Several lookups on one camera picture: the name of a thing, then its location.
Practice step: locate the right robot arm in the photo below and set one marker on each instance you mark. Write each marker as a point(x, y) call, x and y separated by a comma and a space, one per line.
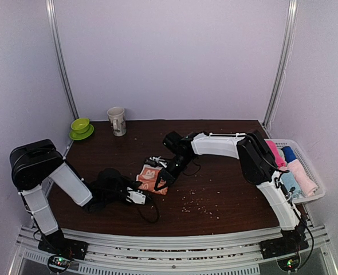
point(258, 165)

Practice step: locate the green plastic bowl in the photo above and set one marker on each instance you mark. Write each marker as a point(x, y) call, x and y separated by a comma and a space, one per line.
point(80, 125)

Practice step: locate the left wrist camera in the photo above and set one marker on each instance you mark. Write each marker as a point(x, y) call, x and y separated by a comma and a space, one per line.
point(137, 197)

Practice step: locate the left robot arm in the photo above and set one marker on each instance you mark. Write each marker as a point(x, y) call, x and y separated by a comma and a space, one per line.
point(39, 162)

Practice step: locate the dark blue rolled towel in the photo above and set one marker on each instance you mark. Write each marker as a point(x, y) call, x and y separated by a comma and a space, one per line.
point(288, 154)

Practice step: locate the green plastic plate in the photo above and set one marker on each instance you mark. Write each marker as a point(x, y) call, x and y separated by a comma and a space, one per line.
point(75, 135)

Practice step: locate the blue cartoon rolled towel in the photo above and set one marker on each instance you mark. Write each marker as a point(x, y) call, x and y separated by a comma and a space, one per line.
point(291, 184)

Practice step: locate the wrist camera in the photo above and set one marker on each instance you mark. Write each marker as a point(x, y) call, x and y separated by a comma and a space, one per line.
point(166, 151)
point(137, 197)

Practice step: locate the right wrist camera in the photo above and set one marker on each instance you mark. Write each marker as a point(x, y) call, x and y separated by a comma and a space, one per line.
point(166, 151)

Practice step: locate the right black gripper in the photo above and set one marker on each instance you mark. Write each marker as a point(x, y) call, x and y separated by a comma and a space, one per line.
point(166, 176)

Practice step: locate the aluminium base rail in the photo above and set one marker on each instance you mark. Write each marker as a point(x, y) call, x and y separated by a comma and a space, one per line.
point(234, 253)

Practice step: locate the pink microfiber towel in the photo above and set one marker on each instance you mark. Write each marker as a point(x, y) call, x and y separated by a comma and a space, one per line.
point(278, 158)

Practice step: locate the aluminium frame post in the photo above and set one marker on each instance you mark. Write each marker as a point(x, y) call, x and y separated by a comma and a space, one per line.
point(52, 18)
point(286, 51)

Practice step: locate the orange patterned towel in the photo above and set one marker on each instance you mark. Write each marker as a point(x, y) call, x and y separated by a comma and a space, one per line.
point(147, 177)

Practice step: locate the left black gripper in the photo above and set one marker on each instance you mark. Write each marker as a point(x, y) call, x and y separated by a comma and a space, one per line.
point(133, 184)

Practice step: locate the left aluminium frame post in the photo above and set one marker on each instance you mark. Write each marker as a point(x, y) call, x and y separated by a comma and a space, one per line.
point(52, 18)

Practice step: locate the right aluminium frame post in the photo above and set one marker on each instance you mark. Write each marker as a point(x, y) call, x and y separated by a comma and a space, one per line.
point(286, 51)

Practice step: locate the light pink rolled towel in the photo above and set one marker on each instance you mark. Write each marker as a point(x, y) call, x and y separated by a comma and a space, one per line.
point(308, 186)

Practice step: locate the beige ceramic mug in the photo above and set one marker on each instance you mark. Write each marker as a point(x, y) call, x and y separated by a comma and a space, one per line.
point(116, 117)

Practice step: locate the white plastic basket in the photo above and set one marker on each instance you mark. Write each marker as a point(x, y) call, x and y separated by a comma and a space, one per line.
point(308, 167)

